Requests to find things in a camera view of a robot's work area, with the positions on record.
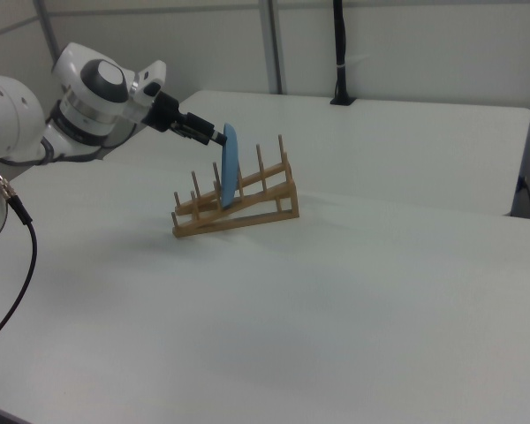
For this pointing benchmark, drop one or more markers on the blue plastic plate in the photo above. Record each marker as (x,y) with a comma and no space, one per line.
(230,168)

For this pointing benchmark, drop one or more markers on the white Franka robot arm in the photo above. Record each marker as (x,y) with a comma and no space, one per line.
(84,101)

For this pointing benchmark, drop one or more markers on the wooden plate rack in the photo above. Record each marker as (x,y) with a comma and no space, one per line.
(252,207)

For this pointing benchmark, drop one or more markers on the grey partition post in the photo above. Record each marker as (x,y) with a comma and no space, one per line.
(274,44)
(45,31)

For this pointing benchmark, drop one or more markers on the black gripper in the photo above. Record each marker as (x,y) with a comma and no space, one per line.
(164,112)

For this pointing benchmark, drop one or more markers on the black pole with base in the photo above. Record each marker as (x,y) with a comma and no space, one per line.
(341,53)

